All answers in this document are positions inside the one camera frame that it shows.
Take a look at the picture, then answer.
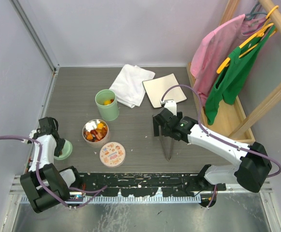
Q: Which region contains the green canister lid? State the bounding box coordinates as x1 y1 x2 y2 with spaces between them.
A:
54 140 72 160

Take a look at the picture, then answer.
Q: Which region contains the red drumstick food piece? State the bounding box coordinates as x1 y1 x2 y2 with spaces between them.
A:
84 130 96 137

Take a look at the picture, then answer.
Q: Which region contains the round silver tin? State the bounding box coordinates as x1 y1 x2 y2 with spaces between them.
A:
82 119 110 148

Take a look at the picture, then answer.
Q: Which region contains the orange roasted food piece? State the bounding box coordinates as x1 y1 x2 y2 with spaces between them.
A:
94 136 104 142

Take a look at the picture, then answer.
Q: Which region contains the yellow corn cob piece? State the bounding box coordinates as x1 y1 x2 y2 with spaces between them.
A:
97 123 104 129

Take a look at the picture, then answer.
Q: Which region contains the brown glazed food piece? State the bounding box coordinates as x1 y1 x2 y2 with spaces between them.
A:
98 128 107 137

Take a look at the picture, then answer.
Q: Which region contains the tall green canister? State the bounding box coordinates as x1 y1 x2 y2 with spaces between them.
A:
95 89 119 121

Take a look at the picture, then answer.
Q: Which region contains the round bakery tin lid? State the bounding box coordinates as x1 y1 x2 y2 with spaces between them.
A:
99 142 126 168

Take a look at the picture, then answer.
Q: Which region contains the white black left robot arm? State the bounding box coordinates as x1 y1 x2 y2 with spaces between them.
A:
20 117 83 213

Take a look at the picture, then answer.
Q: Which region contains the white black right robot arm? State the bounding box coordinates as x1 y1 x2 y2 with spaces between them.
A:
153 108 272 193

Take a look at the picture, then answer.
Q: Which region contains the white square plate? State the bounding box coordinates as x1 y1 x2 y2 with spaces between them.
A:
142 73 187 108

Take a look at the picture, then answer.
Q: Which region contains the small orange carrot piece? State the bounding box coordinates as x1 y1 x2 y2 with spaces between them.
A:
86 134 94 141

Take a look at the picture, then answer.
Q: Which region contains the white folded cloth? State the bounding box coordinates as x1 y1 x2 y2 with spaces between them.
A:
110 64 155 108

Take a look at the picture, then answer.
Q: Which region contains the wooden clothes rack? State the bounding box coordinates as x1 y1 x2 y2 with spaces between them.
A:
186 0 281 148

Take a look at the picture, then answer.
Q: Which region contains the pink shirt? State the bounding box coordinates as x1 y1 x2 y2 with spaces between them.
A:
190 14 266 106

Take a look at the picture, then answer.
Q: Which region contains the yellow hanger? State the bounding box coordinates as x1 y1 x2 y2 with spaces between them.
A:
216 5 279 74

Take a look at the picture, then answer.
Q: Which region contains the green shirt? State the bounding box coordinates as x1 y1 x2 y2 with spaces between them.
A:
205 25 276 125

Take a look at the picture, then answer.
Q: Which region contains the grey hanger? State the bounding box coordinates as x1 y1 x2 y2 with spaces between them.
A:
242 2 267 35

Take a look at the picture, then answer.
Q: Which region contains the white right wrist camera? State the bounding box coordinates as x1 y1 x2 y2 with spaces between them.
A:
160 99 177 116

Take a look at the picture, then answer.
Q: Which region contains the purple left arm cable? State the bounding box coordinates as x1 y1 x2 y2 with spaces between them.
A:
0 135 109 209

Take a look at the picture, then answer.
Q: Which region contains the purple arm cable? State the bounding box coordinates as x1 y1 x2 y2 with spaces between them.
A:
0 135 109 209
160 84 281 209

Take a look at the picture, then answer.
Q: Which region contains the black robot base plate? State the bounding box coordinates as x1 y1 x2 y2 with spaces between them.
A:
70 173 214 197

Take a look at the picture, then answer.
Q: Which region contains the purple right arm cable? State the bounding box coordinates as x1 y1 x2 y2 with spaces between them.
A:
160 84 281 209

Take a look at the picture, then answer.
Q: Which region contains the aluminium rail frame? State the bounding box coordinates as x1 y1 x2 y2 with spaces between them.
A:
9 173 274 203

